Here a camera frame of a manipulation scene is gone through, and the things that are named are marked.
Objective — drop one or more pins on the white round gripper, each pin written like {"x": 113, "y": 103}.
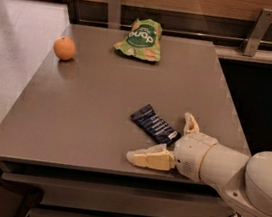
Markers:
{"x": 190, "y": 154}

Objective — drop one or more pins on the blue rxbar blueberry wrapper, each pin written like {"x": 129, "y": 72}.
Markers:
{"x": 156, "y": 127}

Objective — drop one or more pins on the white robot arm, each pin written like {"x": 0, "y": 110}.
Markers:
{"x": 243, "y": 182}

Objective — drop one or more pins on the green rice chip bag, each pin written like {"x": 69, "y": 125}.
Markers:
{"x": 142, "y": 42}

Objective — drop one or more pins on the upper grey drawer front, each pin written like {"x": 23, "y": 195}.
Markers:
{"x": 119, "y": 199}

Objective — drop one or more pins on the orange fruit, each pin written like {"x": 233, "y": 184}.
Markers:
{"x": 64, "y": 48}

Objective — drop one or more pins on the left metal wall bracket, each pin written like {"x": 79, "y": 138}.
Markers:
{"x": 114, "y": 14}

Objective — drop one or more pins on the metal wall bracket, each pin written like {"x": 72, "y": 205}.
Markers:
{"x": 251, "y": 44}
{"x": 114, "y": 14}

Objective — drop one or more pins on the right metal wall bracket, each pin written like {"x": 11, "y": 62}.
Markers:
{"x": 251, "y": 44}

